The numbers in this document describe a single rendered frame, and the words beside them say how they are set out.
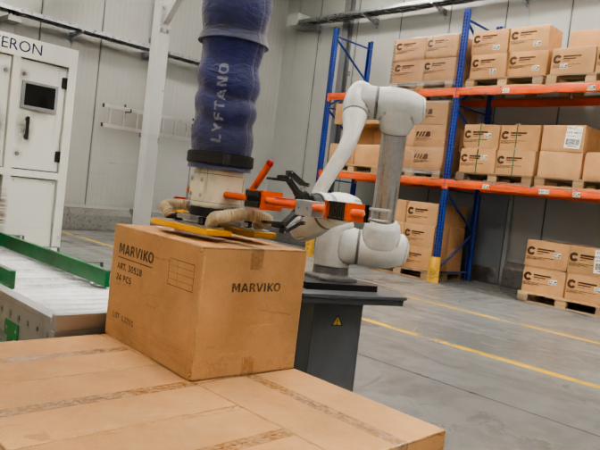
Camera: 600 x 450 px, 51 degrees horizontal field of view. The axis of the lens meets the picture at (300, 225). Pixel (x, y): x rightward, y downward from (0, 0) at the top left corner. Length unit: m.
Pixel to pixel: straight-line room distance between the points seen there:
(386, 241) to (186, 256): 1.00
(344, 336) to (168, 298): 0.95
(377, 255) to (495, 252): 8.32
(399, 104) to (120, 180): 10.26
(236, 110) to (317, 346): 1.09
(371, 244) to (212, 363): 0.99
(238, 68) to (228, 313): 0.79
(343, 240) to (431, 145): 7.57
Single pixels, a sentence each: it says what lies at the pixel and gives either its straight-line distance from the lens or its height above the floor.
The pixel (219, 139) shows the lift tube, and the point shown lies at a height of 1.27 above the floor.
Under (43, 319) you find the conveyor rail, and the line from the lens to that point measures 2.45.
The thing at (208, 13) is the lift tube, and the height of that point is 1.67.
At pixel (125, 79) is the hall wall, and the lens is 12.51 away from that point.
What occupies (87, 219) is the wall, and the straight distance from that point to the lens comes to 12.05.
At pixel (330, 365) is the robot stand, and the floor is 0.42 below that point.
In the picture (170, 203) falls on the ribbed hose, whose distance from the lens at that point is 2.25.
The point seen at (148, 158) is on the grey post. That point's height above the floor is 1.28.
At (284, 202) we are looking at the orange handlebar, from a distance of 1.85.
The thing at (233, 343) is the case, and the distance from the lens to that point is 1.96.
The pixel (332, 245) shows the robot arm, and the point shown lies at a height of 0.92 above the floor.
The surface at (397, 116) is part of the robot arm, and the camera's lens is 2.50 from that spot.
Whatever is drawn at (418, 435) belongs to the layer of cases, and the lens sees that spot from 1.73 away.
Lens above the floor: 1.13
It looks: 3 degrees down
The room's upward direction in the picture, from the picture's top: 7 degrees clockwise
